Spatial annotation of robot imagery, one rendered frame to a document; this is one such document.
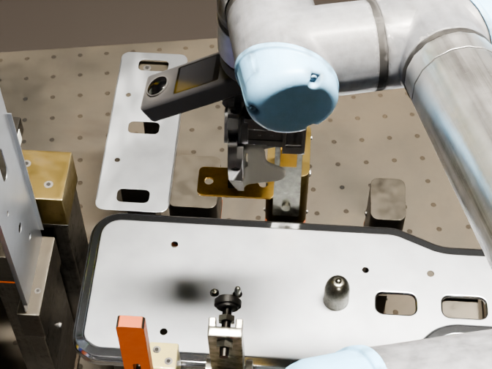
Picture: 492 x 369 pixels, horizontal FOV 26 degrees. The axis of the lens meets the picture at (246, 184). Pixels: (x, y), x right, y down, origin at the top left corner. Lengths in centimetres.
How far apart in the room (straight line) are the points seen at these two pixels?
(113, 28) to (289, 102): 227
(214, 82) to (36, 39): 208
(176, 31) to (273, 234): 169
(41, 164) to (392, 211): 48
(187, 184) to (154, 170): 5
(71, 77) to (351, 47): 123
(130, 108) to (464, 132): 88
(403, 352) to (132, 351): 65
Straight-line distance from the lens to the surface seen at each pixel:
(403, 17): 86
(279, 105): 83
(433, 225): 182
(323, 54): 84
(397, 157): 189
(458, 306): 141
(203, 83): 103
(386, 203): 148
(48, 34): 309
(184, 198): 149
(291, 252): 141
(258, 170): 111
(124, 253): 142
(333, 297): 134
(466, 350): 56
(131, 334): 115
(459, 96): 77
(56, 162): 144
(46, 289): 142
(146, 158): 150
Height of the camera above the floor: 219
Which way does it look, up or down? 54 degrees down
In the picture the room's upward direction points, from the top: straight up
